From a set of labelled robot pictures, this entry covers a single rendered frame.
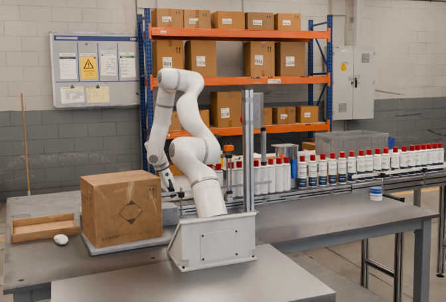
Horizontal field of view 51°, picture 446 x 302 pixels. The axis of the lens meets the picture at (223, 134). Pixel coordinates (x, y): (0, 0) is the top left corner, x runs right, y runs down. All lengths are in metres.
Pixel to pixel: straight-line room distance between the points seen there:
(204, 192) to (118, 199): 0.38
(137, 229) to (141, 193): 0.16
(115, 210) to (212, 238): 0.47
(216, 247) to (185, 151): 0.42
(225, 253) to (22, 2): 5.65
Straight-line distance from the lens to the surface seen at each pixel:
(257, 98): 2.53
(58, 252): 2.18
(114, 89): 6.88
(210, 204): 1.91
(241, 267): 1.88
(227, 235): 1.87
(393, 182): 3.34
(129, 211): 2.11
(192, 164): 1.99
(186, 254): 1.84
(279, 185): 2.84
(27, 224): 2.63
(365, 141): 4.69
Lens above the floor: 1.53
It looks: 6 degrees down
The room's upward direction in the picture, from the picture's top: 1 degrees counter-clockwise
